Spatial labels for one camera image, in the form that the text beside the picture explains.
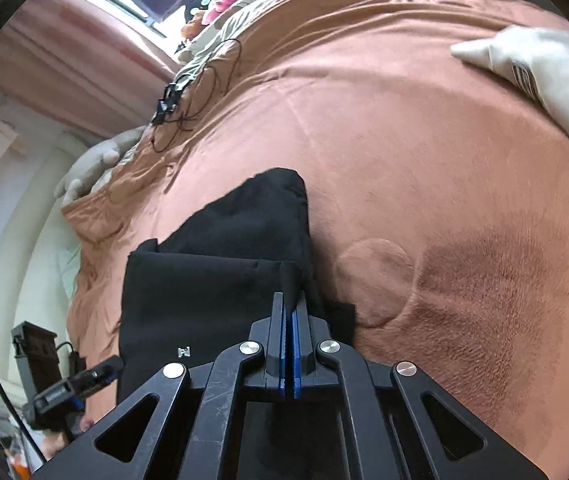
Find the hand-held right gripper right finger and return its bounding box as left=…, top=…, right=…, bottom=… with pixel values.
left=292, top=296, right=550, bottom=480

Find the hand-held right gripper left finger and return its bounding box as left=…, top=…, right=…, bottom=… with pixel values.
left=29, top=292, right=293, bottom=480

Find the grey pillow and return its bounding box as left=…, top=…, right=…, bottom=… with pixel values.
left=54, top=125, right=148, bottom=206

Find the black shirt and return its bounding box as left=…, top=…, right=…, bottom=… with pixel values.
left=117, top=167, right=358, bottom=411

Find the white garment with label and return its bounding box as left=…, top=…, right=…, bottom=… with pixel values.
left=449, top=25, right=569, bottom=181

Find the black white dotted cushion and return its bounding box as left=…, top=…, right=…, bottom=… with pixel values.
left=183, top=0, right=216, bottom=17

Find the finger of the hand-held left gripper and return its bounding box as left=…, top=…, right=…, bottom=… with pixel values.
left=72, top=355, right=126, bottom=396

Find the light green sheet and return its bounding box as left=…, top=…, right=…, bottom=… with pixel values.
left=58, top=242, right=84, bottom=303

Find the person's left hand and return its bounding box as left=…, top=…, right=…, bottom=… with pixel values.
left=43, top=412, right=98, bottom=463

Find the beige bedsheet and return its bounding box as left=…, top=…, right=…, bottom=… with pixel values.
left=179, top=0, right=290, bottom=81

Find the black cable with device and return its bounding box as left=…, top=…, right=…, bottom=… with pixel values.
left=149, top=37, right=245, bottom=153

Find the orange blanket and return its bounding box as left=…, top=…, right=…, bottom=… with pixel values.
left=62, top=0, right=569, bottom=471

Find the orange plush toy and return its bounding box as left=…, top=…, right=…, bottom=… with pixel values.
left=180, top=10, right=211, bottom=42

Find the white bed headboard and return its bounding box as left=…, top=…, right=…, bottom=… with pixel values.
left=0, top=130, right=82, bottom=366

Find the pink curtain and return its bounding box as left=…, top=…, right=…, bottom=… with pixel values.
left=0, top=0, right=180, bottom=143

